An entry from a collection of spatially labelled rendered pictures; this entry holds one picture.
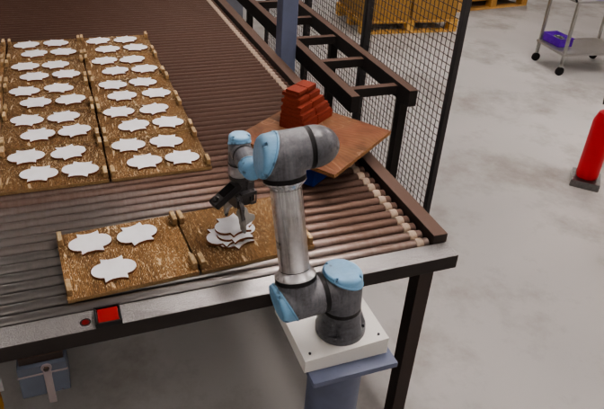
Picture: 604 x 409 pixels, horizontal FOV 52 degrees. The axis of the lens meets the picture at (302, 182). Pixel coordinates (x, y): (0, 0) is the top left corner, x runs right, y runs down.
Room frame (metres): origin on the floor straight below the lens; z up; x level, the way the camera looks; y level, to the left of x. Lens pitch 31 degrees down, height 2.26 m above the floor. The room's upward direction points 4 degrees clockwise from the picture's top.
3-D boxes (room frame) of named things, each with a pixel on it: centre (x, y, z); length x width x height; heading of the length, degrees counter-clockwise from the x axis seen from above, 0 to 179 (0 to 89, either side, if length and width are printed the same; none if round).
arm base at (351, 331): (1.39, -0.14, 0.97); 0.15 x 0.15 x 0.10
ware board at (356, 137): (2.44, -0.04, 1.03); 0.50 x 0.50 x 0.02; 59
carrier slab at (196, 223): (1.84, 0.20, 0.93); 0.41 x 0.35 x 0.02; 117
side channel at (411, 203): (3.74, 0.26, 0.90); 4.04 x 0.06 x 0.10; 23
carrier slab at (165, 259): (1.66, 0.58, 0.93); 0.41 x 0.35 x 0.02; 116
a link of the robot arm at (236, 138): (1.82, 0.21, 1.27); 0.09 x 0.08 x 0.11; 24
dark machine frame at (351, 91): (4.36, 0.18, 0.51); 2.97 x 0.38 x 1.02; 23
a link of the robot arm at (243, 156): (1.74, 0.16, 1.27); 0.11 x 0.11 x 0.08; 24
